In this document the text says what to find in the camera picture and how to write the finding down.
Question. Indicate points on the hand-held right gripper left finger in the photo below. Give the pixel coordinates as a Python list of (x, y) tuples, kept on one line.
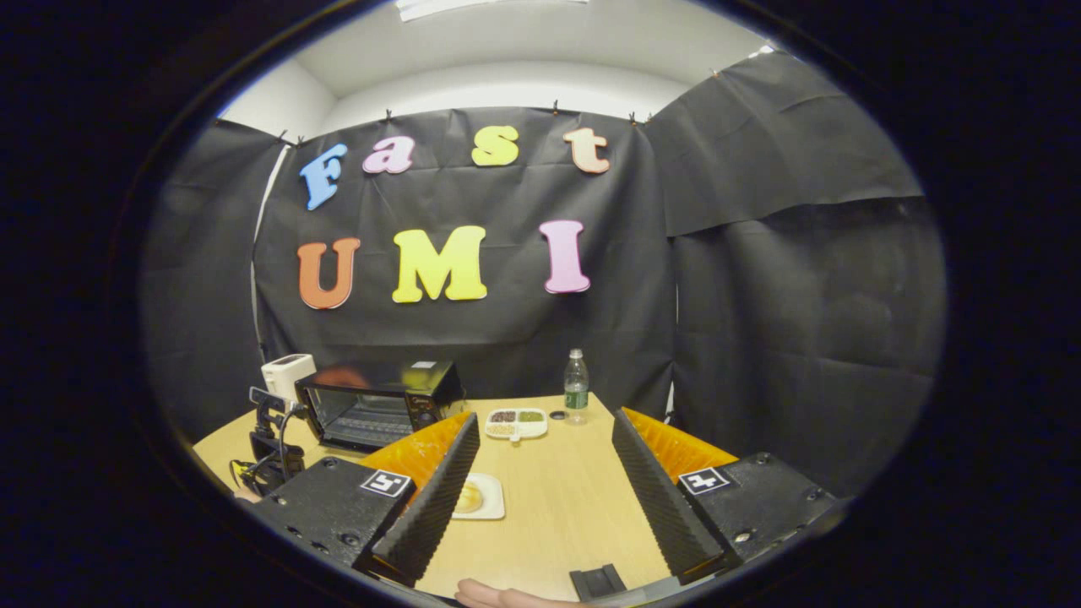
[(435, 498)]

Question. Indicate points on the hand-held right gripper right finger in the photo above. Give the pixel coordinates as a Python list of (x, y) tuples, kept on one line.
[(654, 498)]

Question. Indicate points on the round bread bun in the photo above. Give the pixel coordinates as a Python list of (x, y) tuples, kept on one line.
[(470, 498)]

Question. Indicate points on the black electric oven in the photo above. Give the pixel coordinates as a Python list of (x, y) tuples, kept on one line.
[(380, 380)]

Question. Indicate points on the white square plate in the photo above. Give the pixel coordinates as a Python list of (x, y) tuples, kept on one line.
[(495, 500)]

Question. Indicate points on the white toaster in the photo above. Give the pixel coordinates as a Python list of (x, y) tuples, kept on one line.
[(285, 371)]

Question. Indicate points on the white divided snack dish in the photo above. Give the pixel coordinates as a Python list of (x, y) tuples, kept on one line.
[(516, 422)]

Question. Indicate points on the clear water bottle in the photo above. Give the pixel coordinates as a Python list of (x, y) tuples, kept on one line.
[(576, 393)]

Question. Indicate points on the long ceiling light panel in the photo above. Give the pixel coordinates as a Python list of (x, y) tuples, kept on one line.
[(473, 7)]

